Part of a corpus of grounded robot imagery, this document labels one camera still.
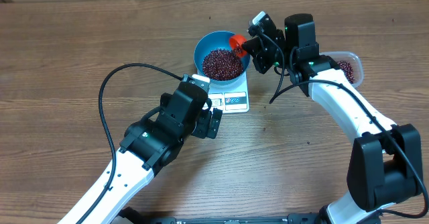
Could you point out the blue plastic bowl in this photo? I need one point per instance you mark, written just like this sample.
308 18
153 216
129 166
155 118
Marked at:
212 41

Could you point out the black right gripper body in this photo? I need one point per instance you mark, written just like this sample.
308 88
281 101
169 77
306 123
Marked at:
268 62

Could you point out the red measuring scoop blue handle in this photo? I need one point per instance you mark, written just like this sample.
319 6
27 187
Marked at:
236 40

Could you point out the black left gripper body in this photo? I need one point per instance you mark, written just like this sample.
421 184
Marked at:
202 125

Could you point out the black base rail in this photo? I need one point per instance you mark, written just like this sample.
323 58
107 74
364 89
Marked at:
130 215

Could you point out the red beans in scoop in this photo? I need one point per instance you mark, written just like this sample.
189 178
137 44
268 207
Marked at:
239 52

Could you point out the red beans in bowl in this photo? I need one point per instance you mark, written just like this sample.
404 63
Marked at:
222 65

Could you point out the red adzuki beans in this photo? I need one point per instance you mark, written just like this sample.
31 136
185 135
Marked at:
347 68

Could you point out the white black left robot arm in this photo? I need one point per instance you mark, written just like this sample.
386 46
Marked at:
148 145

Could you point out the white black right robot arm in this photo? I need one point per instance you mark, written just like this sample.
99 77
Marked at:
385 166

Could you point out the white digital kitchen scale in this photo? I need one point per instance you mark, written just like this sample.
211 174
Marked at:
230 96

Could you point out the clear plastic food container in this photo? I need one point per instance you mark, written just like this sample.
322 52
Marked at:
355 62

